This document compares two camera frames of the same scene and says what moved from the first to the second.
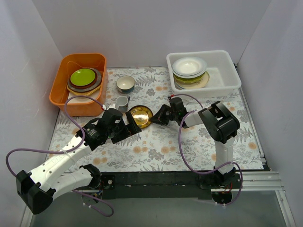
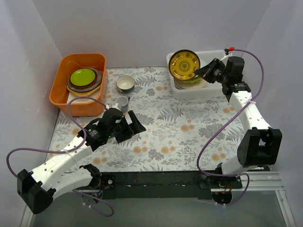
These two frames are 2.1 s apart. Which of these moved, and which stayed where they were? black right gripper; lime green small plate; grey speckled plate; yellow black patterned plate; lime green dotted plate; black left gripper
Moved: black right gripper; yellow black patterned plate
Stayed: lime green small plate; grey speckled plate; black left gripper; lime green dotted plate
